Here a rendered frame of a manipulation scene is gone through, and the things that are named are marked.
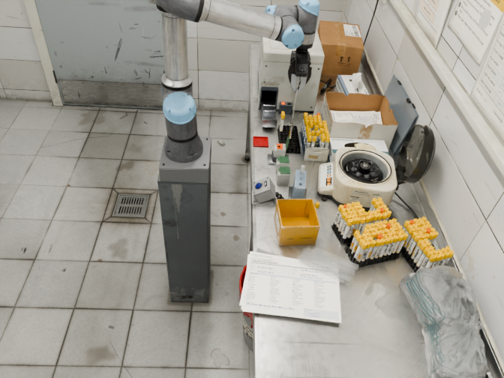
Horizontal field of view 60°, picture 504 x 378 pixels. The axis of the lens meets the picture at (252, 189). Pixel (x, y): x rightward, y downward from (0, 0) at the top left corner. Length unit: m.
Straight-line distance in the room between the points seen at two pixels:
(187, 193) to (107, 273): 0.96
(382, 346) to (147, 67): 2.74
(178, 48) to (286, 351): 1.06
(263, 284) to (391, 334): 0.41
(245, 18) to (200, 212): 0.81
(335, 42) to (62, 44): 2.05
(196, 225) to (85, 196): 1.25
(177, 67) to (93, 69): 2.04
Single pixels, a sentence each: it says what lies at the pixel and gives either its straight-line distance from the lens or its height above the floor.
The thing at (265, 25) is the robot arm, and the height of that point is 1.47.
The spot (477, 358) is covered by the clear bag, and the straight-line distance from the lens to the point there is 1.36.
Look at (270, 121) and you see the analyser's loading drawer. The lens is 1.98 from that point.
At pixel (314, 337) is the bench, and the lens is 1.35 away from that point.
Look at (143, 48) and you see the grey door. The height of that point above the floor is 0.54.
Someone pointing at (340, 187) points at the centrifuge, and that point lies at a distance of 1.65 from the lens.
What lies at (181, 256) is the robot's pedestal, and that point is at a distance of 2.09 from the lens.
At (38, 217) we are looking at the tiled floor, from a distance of 2.97.
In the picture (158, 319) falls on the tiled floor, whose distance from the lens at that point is 2.37.
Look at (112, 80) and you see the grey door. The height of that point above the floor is 0.26.
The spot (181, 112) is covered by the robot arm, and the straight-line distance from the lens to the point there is 1.58.
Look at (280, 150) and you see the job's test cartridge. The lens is 1.79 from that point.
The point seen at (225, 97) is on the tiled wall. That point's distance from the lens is 3.66.
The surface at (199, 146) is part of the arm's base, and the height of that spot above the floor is 1.00.
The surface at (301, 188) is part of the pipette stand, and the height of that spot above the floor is 0.97.
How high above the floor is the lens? 2.05
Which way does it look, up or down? 43 degrees down
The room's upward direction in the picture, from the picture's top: 5 degrees clockwise
